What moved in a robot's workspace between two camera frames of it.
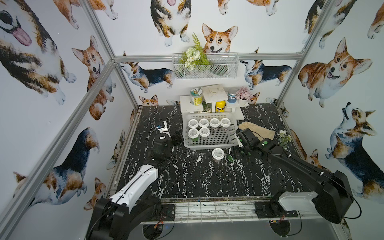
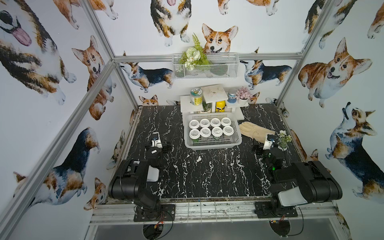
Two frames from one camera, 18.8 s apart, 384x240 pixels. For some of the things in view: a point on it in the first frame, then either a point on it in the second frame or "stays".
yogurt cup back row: (193, 123) stays
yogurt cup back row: (230, 158) → (217, 131)
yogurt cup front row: (203, 122) stays
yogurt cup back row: (218, 154) → (228, 130)
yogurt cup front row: (225, 122) stays
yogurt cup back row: (204, 131) stays
